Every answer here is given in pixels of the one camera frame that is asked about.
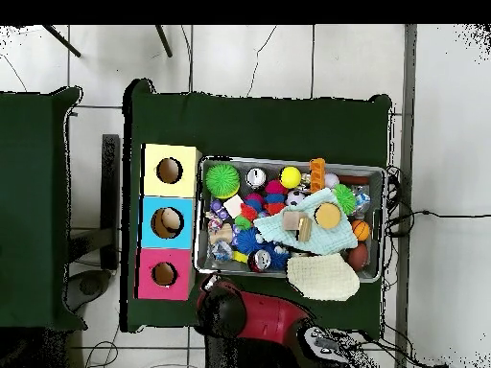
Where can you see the clear plastic bottle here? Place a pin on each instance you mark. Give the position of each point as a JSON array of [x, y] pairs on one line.
[[222, 252]]

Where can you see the dark green side tablecloth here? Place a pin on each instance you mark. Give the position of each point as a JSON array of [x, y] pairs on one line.
[[27, 191]]

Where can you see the black upright post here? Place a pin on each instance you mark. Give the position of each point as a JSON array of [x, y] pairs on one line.
[[110, 199]]

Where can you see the light teal waffle cloth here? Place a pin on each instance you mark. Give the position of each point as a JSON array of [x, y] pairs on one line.
[[330, 239]]

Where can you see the yellow ball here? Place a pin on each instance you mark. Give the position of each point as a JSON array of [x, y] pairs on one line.
[[290, 177]]

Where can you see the small brown football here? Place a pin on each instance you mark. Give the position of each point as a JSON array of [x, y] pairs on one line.
[[358, 256]]

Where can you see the wooden box with three holes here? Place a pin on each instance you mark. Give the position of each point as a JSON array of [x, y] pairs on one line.
[[168, 234]]

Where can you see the crumpled printed paper ball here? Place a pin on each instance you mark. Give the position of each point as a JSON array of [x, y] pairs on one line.
[[213, 216]]

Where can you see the cream waffle cloth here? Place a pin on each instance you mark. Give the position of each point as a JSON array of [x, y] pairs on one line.
[[324, 278]]

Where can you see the grey round base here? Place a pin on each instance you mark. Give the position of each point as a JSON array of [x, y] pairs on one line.
[[90, 285]]

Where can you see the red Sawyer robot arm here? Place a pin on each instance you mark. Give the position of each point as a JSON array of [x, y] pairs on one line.
[[268, 318]]

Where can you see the plain wooden block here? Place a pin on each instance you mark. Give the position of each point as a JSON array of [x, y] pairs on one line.
[[292, 220]]

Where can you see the black metal leg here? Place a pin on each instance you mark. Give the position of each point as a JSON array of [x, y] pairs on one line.
[[164, 40], [61, 40]]

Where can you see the orange plastic toy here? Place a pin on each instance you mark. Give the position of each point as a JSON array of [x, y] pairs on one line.
[[317, 175]]

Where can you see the large green spiky ball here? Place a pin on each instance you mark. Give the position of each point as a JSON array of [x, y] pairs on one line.
[[222, 181]]

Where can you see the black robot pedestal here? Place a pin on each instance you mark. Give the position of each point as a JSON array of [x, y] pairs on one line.
[[245, 358]]

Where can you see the small orange basketball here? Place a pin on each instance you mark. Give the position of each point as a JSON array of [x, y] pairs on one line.
[[360, 230]]

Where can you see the toy hamburger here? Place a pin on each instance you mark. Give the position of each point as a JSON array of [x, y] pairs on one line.
[[327, 216]]

